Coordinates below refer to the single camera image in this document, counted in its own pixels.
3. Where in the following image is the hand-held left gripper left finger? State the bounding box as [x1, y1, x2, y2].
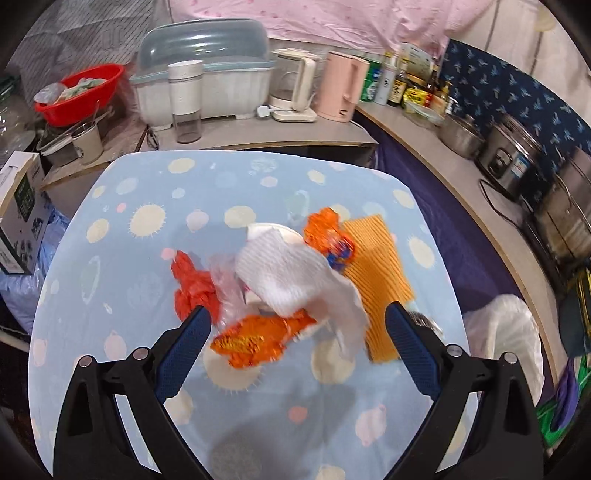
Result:
[53, 305, 213, 480]

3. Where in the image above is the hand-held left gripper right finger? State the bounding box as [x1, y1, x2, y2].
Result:
[384, 301, 546, 480]

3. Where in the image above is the red plastic bag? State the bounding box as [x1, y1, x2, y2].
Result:
[170, 249, 220, 321]

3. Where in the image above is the plain orange snack wrapper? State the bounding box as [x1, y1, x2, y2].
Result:
[210, 309, 319, 370]

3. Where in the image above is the yellow ribbed cloth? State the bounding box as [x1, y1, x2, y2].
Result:
[341, 216, 415, 365]

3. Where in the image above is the white trash bag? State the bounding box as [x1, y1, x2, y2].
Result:
[462, 294, 546, 407]

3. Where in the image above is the white paper towel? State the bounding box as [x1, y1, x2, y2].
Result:
[235, 224, 370, 361]

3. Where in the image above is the orange wrapper with blue print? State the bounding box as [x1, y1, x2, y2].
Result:
[302, 207, 357, 271]

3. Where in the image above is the clear plastic bag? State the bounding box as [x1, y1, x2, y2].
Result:
[208, 254, 250, 329]

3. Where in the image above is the purple towel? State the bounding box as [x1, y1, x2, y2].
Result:
[554, 367, 583, 432]

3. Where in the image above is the purple counter skirt cloth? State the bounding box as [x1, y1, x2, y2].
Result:
[355, 115, 555, 398]

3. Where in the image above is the light blue plastic bag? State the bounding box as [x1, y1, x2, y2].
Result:
[0, 208, 70, 334]

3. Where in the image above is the blue basin with yellow rim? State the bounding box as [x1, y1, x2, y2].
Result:
[556, 270, 591, 358]

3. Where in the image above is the green plastic bag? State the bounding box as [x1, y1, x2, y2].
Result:
[539, 353, 591, 446]

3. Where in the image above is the large steel steamer pot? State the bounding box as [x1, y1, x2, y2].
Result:
[522, 148, 591, 273]

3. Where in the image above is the white cardboard box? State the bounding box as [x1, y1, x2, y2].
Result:
[0, 151, 48, 275]

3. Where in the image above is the steel rice cooker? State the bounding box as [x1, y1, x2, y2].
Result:
[475, 113, 546, 200]

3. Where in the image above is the small steel pot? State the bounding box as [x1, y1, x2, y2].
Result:
[438, 113, 486, 160]

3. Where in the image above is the glass bowl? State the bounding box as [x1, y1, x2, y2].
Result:
[406, 102, 445, 129]

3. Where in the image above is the yellow seasoning packet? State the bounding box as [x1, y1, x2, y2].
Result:
[404, 87, 431, 110]

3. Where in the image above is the white blender bottle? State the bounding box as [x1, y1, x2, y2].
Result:
[167, 60, 204, 144]

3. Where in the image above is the dark sauce bottle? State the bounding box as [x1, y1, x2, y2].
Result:
[388, 58, 411, 108]

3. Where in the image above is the white dish box with lid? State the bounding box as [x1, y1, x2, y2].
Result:
[129, 19, 275, 132]

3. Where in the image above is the red plastic basin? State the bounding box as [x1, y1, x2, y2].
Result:
[34, 64, 126, 127]

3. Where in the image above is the green can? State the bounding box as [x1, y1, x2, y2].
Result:
[360, 58, 384, 103]

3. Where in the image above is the white labelled bottle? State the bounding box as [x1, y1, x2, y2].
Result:
[375, 52, 399, 106]

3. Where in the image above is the pink kettle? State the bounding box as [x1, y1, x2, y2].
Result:
[315, 51, 370, 121]

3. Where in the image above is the dark blue printed cloth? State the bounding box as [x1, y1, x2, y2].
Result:
[441, 39, 591, 163]

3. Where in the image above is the white glass kettle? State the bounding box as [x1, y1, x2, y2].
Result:
[268, 48, 321, 123]

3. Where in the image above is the white and green seasoning box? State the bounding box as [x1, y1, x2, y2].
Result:
[401, 43, 435, 83]

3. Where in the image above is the grey striped cloth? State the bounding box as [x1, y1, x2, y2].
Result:
[9, 0, 155, 108]

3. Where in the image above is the pink dotted curtain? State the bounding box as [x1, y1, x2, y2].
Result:
[168, 0, 452, 57]

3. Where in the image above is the black power cable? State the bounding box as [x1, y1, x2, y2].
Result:
[479, 179, 532, 232]

